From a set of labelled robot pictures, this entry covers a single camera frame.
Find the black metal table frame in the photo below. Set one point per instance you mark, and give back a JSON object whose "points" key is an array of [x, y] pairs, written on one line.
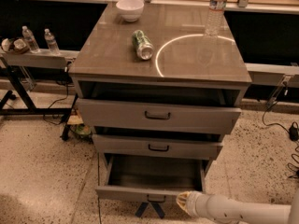
{"points": [[31, 108]]}

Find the green soda can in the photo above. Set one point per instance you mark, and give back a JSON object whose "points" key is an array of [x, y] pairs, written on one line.
{"points": [[143, 47]]}

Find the bowl with items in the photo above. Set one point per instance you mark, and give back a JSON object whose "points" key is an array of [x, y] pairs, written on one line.
{"points": [[14, 45]]}

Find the tan robot gripper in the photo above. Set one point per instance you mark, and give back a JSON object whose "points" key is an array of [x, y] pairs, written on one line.
{"points": [[196, 202]]}

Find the green object on floor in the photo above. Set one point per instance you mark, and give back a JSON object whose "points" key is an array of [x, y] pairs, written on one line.
{"points": [[81, 131]]}

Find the blue tape cross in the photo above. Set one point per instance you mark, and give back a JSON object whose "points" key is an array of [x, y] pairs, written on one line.
{"points": [[142, 207]]}

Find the small water bottle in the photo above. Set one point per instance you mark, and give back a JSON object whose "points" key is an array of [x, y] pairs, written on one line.
{"points": [[51, 42], [30, 39]]}

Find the grey side shelf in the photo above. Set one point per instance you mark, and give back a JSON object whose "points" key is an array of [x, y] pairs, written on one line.
{"points": [[42, 59]]}

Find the small water bottle right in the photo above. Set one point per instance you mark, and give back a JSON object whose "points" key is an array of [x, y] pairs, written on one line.
{"points": [[51, 42]]}

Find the black power adapter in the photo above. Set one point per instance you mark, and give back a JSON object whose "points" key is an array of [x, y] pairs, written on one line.
{"points": [[293, 132]]}

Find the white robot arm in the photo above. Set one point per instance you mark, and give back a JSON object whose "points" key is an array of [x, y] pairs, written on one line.
{"points": [[223, 210]]}

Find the grey middle drawer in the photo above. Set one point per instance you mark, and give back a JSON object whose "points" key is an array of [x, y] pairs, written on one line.
{"points": [[153, 147]]}

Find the grey drawer cabinet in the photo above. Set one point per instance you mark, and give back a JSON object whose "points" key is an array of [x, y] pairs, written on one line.
{"points": [[185, 69]]}

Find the white bowl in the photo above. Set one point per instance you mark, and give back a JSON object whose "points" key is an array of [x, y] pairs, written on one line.
{"points": [[130, 10]]}

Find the grey rail bracket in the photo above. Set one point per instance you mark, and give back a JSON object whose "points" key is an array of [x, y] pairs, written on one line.
{"points": [[282, 85]]}

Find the grey bottom drawer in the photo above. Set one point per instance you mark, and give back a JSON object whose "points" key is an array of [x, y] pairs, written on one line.
{"points": [[150, 179]]}

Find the clear plastic water bottle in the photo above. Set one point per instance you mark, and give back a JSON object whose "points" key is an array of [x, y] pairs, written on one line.
{"points": [[214, 17]]}

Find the small water bottle left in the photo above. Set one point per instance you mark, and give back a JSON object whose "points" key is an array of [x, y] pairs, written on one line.
{"points": [[30, 39]]}

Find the grey top drawer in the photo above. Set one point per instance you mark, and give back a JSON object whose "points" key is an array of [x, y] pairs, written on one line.
{"points": [[158, 117]]}

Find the grey drawer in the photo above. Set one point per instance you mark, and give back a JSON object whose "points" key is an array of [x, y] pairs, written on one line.
{"points": [[153, 147], [150, 179], [158, 117]]}

